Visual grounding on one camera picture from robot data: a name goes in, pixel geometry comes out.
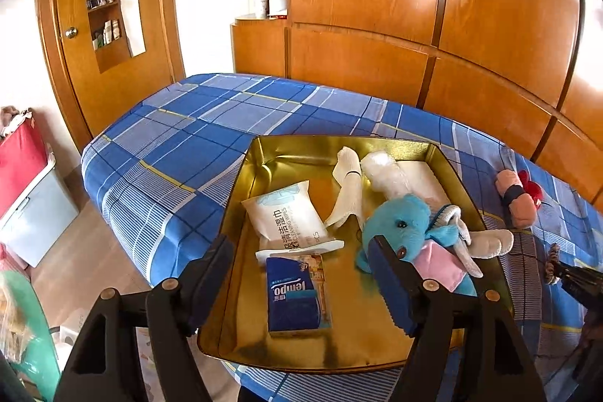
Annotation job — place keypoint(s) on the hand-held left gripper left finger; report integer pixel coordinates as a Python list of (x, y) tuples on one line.
[(214, 284)]

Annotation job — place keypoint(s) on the blue plush elephant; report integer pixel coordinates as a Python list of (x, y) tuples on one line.
[(400, 218)]

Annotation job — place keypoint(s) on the white sock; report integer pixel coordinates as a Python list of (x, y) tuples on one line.
[(346, 195)]

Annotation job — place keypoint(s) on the bed with blue plaid sheet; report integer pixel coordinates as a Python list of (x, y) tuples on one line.
[(212, 110)]

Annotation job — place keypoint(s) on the white towel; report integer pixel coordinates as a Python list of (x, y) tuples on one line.
[(424, 180)]

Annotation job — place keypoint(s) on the leopard print scrunchie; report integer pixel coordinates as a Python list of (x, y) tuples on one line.
[(553, 265)]

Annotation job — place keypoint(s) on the clear bubble wrap bundle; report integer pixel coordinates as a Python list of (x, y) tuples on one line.
[(386, 176)]

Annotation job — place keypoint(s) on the red plush toy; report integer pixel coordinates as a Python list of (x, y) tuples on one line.
[(533, 191)]

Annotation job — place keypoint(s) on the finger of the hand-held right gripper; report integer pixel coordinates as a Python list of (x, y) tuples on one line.
[(584, 284)]

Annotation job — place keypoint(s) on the green plastic bag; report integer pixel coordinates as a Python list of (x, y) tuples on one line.
[(33, 336)]

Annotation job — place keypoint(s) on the white wet wipes pack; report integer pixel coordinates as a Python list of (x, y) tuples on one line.
[(282, 218)]

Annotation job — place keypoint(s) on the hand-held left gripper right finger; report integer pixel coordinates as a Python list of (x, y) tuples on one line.
[(391, 284)]

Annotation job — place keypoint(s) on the wooden door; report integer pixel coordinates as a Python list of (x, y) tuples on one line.
[(80, 67)]

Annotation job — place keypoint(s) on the brass door knob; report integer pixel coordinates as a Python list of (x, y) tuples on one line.
[(70, 33)]

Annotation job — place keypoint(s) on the white canister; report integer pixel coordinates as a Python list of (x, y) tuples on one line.
[(278, 1)]

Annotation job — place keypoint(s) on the gold metal tray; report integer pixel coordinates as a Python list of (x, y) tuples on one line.
[(282, 166)]

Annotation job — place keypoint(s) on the red and white storage box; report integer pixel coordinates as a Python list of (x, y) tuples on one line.
[(37, 213)]

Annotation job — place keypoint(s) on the blue tissue pack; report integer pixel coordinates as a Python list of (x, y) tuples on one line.
[(294, 293)]

